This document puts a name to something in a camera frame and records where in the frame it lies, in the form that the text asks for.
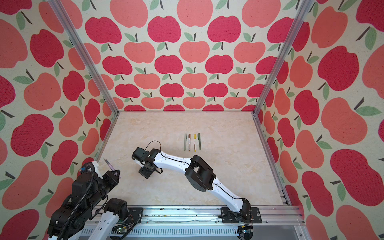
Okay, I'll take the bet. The aluminium right rear corner post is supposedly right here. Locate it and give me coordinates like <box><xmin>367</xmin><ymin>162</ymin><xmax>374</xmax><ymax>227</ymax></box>
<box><xmin>252</xmin><ymin>0</ymin><xmax>315</xmax><ymax>119</ymax></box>

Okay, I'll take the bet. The aluminium corner post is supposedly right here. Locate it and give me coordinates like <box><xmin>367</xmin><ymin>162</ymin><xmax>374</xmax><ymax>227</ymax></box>
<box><xmin>48</xmin><ymin>1</ymin><xmax>120</xmax><ymax>117</ymax></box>
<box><xmin>252</xmin><ymin>0</ymin><xmax>315</xmax><ymax>119</ymax></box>

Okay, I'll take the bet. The purple pen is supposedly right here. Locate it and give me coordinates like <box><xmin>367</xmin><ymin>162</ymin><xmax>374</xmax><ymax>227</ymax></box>
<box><xmin>104</xmin><ymin>158</ymin><xmax>116</xmax><ymax>171</ymax></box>

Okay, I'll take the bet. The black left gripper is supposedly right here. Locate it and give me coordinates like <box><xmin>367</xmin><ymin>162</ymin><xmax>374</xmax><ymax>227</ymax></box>
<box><xmin>88</xmin><ymin>167</ymin><xmax>122</xmax><ymax>210</ymax></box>

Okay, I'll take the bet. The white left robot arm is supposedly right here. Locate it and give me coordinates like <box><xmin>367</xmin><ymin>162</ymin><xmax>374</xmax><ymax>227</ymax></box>
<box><xmin>47</xmin><ymin>166</ymin><xmax>121</xmax><ymax>240</ymax></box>

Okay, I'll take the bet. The aluminium left rear corner post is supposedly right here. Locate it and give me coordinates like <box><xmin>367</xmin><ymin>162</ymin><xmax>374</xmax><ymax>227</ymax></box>
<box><xmin>48</xmin><ymin>1</ymin><xmax>120</xmax><ymax>117</ymax></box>

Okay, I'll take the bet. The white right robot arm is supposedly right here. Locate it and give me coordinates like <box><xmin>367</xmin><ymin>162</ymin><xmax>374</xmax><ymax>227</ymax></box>
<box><xmin>132</xmin><ymin>147</ymin><xmax>251</xmax><ymax>223</ymax></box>

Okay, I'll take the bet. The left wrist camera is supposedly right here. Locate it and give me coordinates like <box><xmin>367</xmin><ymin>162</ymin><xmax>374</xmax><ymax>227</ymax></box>
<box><xmin>78</xmin><ymin>161</ymin><xmax>102</xmax><ymax>177</ymax></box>

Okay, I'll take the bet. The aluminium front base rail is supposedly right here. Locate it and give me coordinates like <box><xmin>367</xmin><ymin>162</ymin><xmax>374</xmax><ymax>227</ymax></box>
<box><xmin>50</xmin><ymin>205</ymin><xmax>310</xmax><ymax>240</ymax></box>

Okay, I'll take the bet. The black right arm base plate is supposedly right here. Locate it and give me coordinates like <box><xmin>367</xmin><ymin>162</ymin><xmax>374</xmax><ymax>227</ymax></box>
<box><xmin>218</xmin><ymin>207</ymin><xmax>263</xmax><ymax>224</ymax></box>

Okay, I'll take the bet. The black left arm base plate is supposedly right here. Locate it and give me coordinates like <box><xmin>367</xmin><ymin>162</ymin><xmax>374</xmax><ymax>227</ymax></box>
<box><xmin>119</xmin><ymin>207</ymin><xmax>144</xmax><ymax>224</ymax></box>

